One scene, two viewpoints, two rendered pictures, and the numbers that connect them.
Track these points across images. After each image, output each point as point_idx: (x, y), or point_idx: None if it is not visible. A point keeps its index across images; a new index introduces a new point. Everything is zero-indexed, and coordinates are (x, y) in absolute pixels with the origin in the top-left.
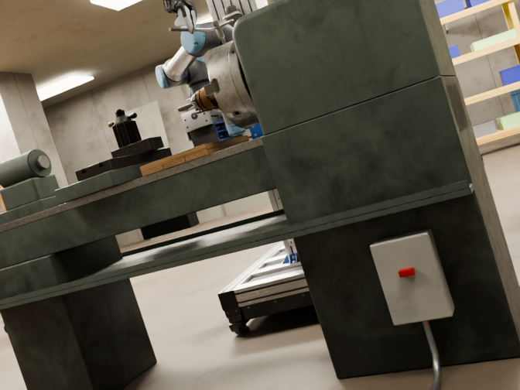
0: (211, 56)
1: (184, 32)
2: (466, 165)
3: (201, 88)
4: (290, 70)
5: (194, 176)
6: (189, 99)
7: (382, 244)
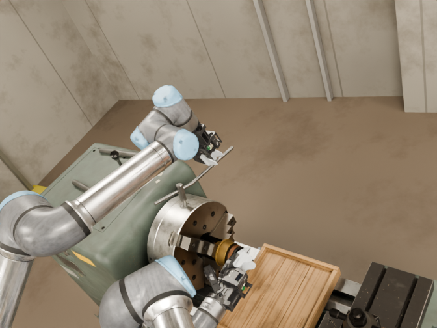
0: (207, 200)
1: (179, 267)
2: None
3: (230, 243)
4: None
5: None
6: (248, 254)
7: None
